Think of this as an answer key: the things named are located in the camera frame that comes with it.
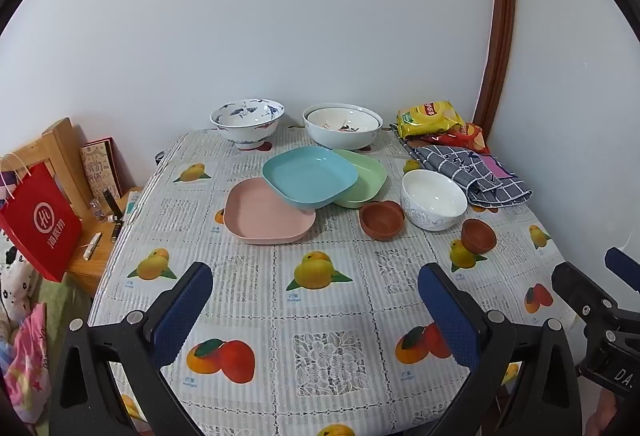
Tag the black tube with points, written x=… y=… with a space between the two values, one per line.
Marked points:
x=111 y=203

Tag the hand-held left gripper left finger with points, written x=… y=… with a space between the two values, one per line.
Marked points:
x=185 y=306

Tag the pink printed cloth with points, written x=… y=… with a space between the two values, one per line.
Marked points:
x=30 y=366

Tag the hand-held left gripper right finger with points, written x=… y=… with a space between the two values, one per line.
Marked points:
x=445 y=311

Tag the red chip bag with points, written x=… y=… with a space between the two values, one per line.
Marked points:
x=470 y=134

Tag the blue square plate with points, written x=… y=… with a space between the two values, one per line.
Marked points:
x=305 y=171

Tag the green blanket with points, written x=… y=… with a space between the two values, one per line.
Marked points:
x=62 y=301

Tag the fruit print tablecloth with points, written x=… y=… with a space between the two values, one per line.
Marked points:
x=350 y=301

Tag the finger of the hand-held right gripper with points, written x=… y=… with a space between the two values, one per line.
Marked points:
x=625 y=266
x=582 y=288

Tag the white bowl with blue pattern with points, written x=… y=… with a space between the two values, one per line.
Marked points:
x=435 y=211

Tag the small glass bottle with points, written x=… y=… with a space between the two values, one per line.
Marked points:
x=97 y=211

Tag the white spotted cloth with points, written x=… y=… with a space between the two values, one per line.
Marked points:
x=17 y=286

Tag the yellow chip bag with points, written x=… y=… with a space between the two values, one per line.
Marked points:
x=430 y=116

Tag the red paper bag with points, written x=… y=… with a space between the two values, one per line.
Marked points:
x=40 y=226

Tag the wooden chair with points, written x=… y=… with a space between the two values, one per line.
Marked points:
x=60 y=151

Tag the brown patterned book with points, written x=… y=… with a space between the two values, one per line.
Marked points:
x=102 y=166

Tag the small brown bowl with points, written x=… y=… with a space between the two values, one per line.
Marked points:
x=480 y=236
x=382 y=226

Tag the green square plate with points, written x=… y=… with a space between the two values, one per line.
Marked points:
x=370 y=176

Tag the white tube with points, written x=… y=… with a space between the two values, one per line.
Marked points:
x=93 y=246

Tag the pink square plate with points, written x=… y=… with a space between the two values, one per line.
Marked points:
x=260 y=216

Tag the blue and white footed bowl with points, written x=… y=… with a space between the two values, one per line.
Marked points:
x=245 y=129

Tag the grey checked cloth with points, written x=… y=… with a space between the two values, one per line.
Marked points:
x=450 y=161

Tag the large white bowl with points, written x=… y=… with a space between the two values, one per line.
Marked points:
x=340 y=141

